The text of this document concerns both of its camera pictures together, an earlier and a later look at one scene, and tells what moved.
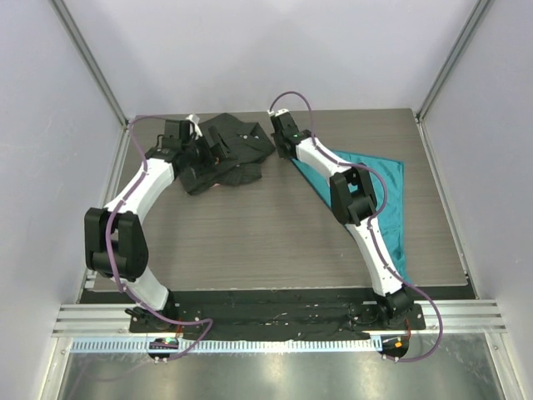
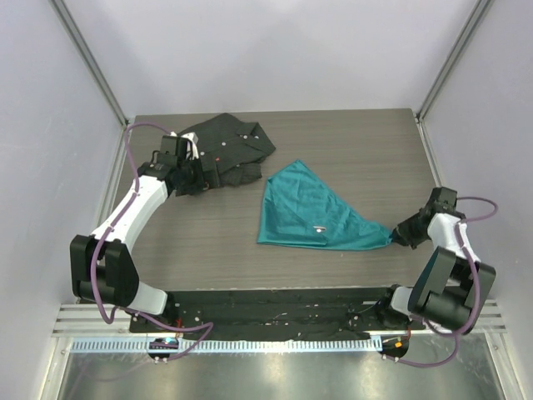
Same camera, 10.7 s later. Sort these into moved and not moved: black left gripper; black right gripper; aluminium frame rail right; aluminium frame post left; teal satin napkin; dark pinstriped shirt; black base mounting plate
Moved: black left gripper; teal satin napkin; black right gripper
Not moved: dark pinstriped shirt; aluminium frame rail right; aluminium frame post left; black base mounting plate
